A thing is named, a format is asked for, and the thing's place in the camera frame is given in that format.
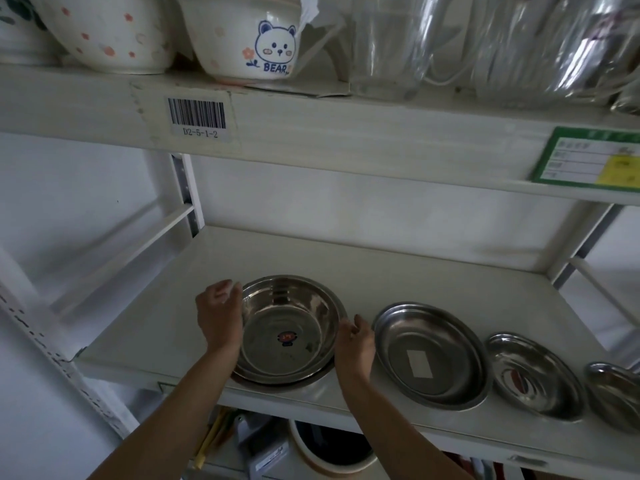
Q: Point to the person's right hand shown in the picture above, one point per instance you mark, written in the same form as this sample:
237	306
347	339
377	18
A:
356	350

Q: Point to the person's left hand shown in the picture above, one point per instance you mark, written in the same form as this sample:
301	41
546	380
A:
217	317

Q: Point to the person's left thumb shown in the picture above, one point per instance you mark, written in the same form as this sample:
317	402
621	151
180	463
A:
237	290

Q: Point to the person's right thumb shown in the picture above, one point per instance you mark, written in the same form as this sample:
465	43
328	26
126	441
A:
345	328

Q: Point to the deep steel bowl red sticker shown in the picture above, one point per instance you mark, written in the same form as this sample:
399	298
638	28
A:
287	324

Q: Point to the person's right forearm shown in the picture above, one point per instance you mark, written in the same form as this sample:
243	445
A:
395	429

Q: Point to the person's left forearm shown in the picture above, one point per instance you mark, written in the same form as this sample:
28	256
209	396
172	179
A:
167	419

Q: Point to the steel bowl under deep bowl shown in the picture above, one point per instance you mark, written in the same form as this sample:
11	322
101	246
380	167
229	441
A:
295	380

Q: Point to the large steel plate white label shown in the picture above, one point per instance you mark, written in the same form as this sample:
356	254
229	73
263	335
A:
430	357

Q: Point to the white round container dark inside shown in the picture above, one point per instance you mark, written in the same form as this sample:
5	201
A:
332	444

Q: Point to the grey packaged box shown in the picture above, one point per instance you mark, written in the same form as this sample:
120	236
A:
265	447

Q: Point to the yellow green packaged utensils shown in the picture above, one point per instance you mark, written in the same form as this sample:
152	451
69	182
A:
212	437

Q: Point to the white barcode label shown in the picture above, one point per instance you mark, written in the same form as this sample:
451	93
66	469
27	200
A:
196	118

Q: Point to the red packaged items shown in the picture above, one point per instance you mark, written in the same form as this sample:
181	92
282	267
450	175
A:
472	469

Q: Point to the medium steel plate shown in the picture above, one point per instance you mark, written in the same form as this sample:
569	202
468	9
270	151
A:
535	377

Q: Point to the white metal shelf unit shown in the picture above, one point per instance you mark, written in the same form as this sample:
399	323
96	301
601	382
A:
350	129

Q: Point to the white ceramic bowl bear print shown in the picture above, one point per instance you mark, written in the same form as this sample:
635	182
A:
245	39

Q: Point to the small steel plate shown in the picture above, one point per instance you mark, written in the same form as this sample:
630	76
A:
616	394

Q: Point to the clear glass pitcher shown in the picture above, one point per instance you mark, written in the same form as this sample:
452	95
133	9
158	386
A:
387	44

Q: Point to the white ceramic bowl pink flowers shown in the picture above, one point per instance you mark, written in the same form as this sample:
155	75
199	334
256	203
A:
107	32

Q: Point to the green price label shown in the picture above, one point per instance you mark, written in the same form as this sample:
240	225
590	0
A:
590	162

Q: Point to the ceramic bowl dark leaf print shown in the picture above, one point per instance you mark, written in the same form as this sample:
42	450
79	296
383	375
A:
22	29

